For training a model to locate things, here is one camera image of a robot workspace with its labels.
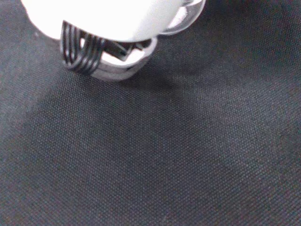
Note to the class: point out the black bench cloth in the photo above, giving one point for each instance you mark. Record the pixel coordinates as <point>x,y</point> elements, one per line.
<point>164,141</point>

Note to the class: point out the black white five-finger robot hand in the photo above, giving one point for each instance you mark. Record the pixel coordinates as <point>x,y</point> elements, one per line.
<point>105,16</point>

